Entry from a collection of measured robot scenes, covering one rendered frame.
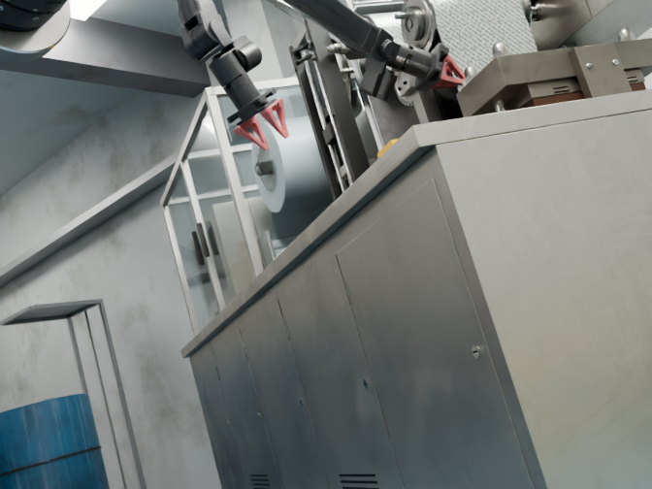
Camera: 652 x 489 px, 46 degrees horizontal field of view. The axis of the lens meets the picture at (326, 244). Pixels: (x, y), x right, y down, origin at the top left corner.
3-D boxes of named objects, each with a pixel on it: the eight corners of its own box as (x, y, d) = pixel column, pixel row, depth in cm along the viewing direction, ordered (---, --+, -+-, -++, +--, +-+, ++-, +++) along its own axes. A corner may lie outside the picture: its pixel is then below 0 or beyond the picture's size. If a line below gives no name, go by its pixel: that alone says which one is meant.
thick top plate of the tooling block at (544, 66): (464, 120, 158) (455, 94, 159) (614, 97, 173) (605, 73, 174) (505, 85, 144) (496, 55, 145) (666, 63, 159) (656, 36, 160)
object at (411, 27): (407, 47, 176) (397, 16, 177) (413, 47, 177) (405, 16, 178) (421, 31, 169) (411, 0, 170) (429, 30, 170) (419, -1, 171)
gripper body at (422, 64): (442, 71, 158) (410, 58, 157) (421, 93, 168) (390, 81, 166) (447, 45, 161) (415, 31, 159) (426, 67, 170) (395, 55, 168)
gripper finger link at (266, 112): (277, 141, 164) (252, 103, 162) (302, 126, 160) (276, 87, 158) (263, 153, 159) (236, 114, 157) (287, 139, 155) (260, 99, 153)
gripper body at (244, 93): (245, 114, 164) (225, 85, 163) (278, 93, 158) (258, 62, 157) (230, 126, 159) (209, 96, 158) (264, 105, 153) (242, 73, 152)
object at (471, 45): (463, 107, 164) (437, 28, 168) (551, 93, 173) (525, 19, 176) (464, 106, 164) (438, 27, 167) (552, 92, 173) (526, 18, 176)
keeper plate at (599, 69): (586, 104, 149) (568, 52, 151) (626, 97, 153) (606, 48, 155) (595, 98, 147) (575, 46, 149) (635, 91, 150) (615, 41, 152)
